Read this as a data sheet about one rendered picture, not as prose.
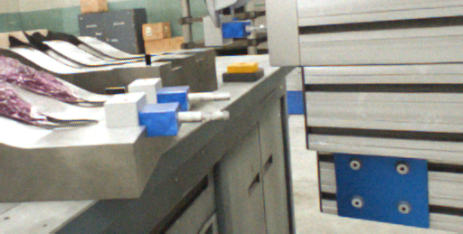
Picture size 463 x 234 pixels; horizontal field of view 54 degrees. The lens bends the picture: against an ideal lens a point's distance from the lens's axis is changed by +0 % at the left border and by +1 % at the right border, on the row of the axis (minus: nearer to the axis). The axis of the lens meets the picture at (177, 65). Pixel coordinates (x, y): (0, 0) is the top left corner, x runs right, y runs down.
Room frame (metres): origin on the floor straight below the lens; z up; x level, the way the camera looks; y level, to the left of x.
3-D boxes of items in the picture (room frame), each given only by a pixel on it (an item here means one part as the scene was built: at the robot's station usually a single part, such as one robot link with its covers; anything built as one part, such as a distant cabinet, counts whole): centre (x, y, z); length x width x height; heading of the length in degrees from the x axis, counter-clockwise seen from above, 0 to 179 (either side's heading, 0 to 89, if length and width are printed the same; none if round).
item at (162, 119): (0.48, 0.01, 0.86); 0.13 x 0.05 x 0.05; 82
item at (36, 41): (0.91, 0.19, 0.92); 0.35 x 0.16 x 0.09; 65
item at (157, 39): (7.73, 0.12, 0.42); 0.86 x 0.33 x 0.83; 64
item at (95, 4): (8.27, 1.43, 1.26); 0.42 x 0.33 x 0.29; 64
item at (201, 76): (0.93, 0.20, 0.87); 0.50 x 0.26 x 0.14; 65
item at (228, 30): (0.82, -0.12, 0.93); 0.13 x 0.05 x 0.05; 59
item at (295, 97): (3.87, -1.20, 0.11); 0.61 x 0.41 x 0.22; 64
